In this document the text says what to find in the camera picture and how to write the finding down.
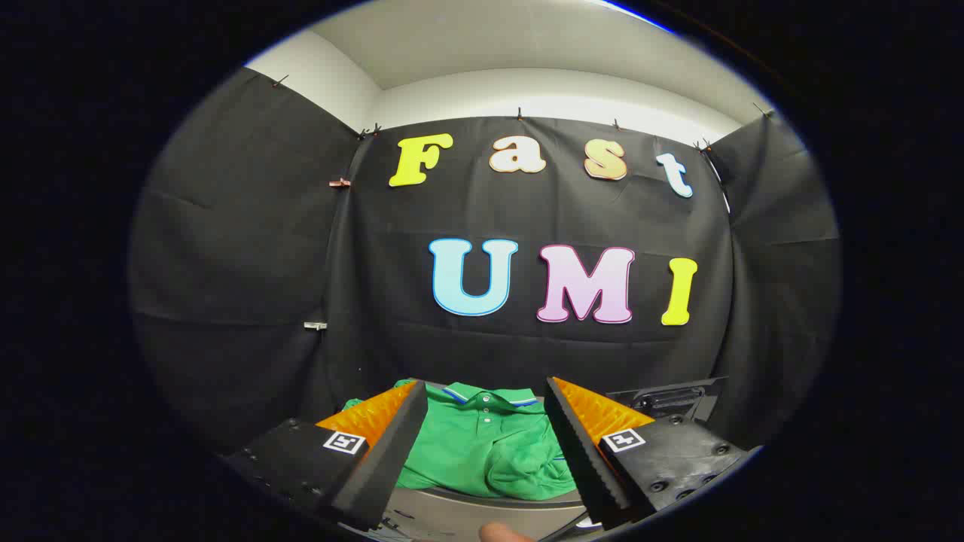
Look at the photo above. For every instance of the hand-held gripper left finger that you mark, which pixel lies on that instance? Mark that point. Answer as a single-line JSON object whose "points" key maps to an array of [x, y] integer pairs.
{"points": [[392, 452]]}

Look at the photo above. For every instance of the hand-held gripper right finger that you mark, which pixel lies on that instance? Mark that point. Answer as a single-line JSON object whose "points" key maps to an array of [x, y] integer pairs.
{"points": [[584, 459]]}

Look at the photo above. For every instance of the green polo shirt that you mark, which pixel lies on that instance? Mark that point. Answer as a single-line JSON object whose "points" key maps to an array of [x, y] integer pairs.
{"points": [[482, 452]]}

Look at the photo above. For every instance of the grey washing machine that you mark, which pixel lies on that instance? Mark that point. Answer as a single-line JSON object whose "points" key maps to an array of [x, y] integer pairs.
{"points": [[467, 516]]}

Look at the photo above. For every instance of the black backdrop cloth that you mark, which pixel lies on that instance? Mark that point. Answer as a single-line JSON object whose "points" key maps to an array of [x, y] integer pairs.
{"points": [[248, 248]]}

